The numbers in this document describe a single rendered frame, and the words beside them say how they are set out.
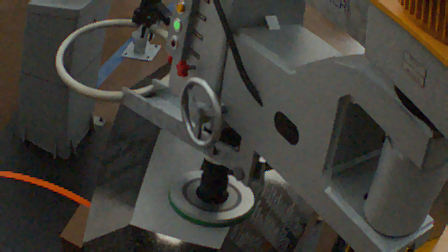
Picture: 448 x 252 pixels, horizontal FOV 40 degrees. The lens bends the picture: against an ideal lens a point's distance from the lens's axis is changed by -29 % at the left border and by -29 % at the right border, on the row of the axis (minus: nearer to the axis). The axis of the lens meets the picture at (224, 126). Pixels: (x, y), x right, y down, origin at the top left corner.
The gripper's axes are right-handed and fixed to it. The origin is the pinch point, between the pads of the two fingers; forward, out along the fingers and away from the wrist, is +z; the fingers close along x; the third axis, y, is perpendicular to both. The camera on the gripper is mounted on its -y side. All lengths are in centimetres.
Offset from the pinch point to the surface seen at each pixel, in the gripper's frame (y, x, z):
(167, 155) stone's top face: -37, 45, 1
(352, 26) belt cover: -87, 87, -81
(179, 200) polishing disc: -51, 64, -3
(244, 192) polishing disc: -62, 50, -3
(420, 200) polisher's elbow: -116, 95, -58
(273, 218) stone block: -70, 42, 9
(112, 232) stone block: -40, 82, 6
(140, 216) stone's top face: -46, 75, 0
